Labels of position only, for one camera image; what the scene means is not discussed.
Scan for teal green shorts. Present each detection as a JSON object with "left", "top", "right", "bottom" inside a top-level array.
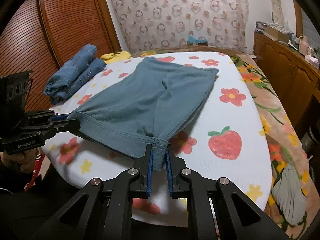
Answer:
[{"left": 69, "top": 57, "right": 218, "bottom": 171}]

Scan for left hand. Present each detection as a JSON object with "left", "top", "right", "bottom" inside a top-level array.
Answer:
[{"left": 1, "top": 148, "right": 39, "bottom": 173}]

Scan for folded blue jeans stack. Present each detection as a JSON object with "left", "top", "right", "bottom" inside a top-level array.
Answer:
[{"left": 43, "top": 44, "right": 106, "bottom": 105}]

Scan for white floral strawberry sheet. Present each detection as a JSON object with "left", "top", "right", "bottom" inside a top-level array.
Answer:
[{"left": 42, "top": 52, "right": 272, "bottom": 227}]

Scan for floral fleece blanket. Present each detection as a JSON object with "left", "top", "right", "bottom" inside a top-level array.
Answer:
[{"left": 157, "top": 52, "right": 319, "bottom": 239}]

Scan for yellow plush toy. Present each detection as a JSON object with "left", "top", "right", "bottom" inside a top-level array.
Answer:
[{"left": 100, "top": 51, "right": 131, "bottom": 64}]

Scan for wooden louvered wardrobe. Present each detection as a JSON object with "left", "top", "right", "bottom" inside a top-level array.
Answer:
[{"left": 1, "top": 0, "right": 121, "bottom": 111}]

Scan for pink circle pattern curtain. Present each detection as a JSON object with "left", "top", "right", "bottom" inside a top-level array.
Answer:
[{"left": 111, "top": 0, "right": 249, "bottom": 53}]

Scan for blue item on box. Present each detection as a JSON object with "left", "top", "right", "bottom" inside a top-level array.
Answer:
[{"left": 187, "top": 35, "right": 208, "bottom": 46}]

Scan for brown wooden sideboard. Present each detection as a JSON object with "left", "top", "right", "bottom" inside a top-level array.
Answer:
[{"left": 253, "top": 32, "right": 319, "bottom": 137}]

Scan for cardboard box on sideboard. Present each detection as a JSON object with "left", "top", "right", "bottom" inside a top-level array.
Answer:
[{"left": 265, "top": 26, "right": 291, "bottom": 43}]

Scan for pink bottle on sideboard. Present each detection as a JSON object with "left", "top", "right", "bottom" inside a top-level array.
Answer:
[{"left": 299, "top": 35, "right": 309, "bottom": 56}]

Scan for black camera box left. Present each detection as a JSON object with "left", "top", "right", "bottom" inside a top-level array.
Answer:
[{"left": 1, "top": 70, "right": 33, "bottom": 113}]

